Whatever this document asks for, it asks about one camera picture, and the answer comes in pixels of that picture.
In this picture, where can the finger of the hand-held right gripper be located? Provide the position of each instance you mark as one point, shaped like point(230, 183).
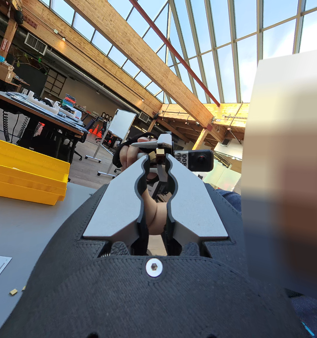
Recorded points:
point(165, 139)

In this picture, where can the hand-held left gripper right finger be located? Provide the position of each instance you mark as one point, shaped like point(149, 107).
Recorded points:
point(198, 211)

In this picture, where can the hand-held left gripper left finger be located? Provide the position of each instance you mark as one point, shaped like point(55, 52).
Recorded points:
point(113, 211)

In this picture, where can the person's right hand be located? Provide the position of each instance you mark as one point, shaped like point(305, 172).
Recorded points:
point(129, 158)

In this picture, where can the white rolling whiteboard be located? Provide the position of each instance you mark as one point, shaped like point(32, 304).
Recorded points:
point(123, 122)

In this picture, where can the orange traffic cone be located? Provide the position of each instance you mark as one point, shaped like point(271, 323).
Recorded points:
point(95, 131)
point(99, 136)

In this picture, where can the red ceiling pipe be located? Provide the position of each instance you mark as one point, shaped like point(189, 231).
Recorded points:
point(174, 52)

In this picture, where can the small white foam tray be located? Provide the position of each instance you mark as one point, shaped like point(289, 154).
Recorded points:
point(76, 115)

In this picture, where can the yellow plastic bin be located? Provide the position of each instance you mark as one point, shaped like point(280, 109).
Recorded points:
point(29, 169)

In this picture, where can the stack of coloured trays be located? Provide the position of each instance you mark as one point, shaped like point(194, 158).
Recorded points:
point(68, 101)

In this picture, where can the large white foam tray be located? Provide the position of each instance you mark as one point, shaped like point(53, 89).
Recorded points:
point(54, 108)

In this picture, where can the long wooden desk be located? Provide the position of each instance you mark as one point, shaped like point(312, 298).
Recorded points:
point(24, 107)

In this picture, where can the cardboard box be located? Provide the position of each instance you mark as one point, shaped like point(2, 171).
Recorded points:
point(0, 70)

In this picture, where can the wall air vent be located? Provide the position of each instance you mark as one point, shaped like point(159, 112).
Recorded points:
point(35, 43)

